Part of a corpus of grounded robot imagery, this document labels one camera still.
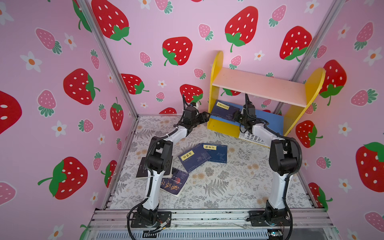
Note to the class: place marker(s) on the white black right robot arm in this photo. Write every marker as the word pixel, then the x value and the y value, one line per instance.
pixel 285 160

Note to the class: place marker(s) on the yellow pink blue bookshelf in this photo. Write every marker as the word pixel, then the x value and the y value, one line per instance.
pixel 281 102

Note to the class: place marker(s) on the white book black spanish text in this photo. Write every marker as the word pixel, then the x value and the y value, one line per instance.
pixel 254 139

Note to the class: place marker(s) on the aluminium front rail frame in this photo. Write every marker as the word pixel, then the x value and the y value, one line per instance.
pixel 229 224

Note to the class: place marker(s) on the black book white chinese title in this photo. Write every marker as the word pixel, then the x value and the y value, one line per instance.
pixel 142 173

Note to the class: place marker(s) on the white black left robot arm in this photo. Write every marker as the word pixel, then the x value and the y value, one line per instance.
pixel 159 156

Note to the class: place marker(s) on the dark book orange calligraphy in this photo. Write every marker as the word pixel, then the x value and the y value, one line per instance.
pixel 176 183

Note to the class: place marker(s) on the navy book yellow label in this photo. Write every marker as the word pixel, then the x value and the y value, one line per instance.
pixel 194 158
pixel 224 111

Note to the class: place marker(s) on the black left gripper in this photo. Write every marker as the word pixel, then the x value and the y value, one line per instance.
pixel 204 119

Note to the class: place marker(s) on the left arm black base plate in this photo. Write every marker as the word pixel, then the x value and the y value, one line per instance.
pixel 158 219

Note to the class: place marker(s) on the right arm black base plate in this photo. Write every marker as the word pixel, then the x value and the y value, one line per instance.
pixel 267 218

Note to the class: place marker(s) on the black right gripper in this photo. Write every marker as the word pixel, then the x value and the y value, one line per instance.
pixel 236 115

